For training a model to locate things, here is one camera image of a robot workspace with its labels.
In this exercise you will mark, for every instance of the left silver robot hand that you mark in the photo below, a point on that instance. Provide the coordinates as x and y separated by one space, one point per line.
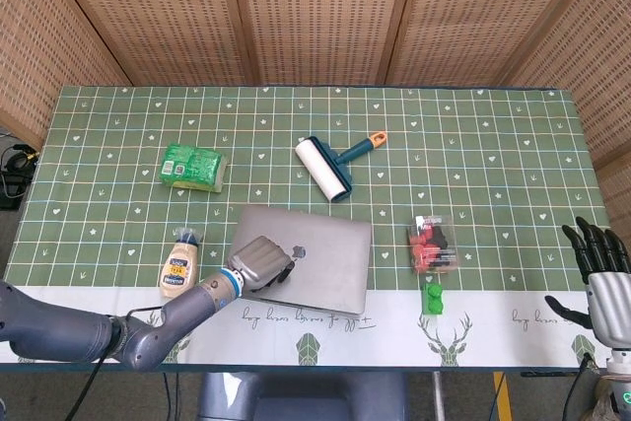
261 263

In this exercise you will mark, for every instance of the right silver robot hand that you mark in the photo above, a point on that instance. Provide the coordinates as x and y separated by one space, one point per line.
609 298

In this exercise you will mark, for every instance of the grey laptop computer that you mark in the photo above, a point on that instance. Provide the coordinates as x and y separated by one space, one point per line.
335 253

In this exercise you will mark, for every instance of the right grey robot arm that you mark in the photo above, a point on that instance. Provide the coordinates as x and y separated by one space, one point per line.
622 381

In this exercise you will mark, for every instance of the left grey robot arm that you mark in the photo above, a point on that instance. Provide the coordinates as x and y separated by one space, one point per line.
148 337

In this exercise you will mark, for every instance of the mayonnaise squeeze bottle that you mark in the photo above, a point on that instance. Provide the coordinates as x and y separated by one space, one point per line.
178 270

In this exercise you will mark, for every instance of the teal lint roller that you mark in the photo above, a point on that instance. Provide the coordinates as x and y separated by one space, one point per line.
323 169

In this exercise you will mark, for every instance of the green tissue pack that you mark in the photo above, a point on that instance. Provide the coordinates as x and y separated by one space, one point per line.
192 167

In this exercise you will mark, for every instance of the grey robot torso base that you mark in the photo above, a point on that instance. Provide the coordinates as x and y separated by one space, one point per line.
305 396

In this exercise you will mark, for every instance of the green grid tablecloth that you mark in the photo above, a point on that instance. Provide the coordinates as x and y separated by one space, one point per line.
493 184

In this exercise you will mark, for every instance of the clear box with red pieces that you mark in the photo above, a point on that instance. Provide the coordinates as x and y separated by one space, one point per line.
431 248

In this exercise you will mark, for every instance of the green toy building brick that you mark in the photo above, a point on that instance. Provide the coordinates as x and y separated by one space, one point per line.
433 299

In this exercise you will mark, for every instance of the metal table leg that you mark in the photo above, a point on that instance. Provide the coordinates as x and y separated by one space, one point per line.
437 396

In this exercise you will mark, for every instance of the woven bamboo folding screen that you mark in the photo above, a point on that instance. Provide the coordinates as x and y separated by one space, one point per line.
315 12

